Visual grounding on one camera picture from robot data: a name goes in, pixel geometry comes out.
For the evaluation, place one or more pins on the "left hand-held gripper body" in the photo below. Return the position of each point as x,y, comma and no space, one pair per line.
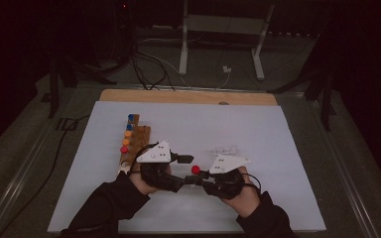
157,155

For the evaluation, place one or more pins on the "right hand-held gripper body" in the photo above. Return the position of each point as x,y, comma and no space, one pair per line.
226,163

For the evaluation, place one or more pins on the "red-capped test tube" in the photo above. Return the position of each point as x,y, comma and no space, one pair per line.
124,149
195,169

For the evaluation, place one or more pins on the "clear plastic tube rack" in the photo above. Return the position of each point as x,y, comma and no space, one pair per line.
225,149

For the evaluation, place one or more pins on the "wooden test tube rack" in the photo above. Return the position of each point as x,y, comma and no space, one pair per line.
142,135

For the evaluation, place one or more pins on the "orange-capped test tube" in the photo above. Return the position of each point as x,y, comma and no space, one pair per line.
128,134
126,142

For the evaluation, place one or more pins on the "blue-capped test tube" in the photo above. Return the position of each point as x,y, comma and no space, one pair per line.
131,117
129,127

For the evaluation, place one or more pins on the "person's left hand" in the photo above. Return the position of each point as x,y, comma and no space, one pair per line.
139,182

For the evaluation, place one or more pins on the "person's right hand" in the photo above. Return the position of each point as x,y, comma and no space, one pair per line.
244,203

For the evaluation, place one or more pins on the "white table mat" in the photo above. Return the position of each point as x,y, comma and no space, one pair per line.
185,132

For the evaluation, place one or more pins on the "white plug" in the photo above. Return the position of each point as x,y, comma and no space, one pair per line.
227,69

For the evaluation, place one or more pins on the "black stand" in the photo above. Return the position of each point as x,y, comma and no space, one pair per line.
325,105
53,92

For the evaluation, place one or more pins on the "white metal stand frame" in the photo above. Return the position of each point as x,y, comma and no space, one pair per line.
183,49

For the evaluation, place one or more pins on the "metal floor rail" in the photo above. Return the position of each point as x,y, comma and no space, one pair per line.
16,180
344,172

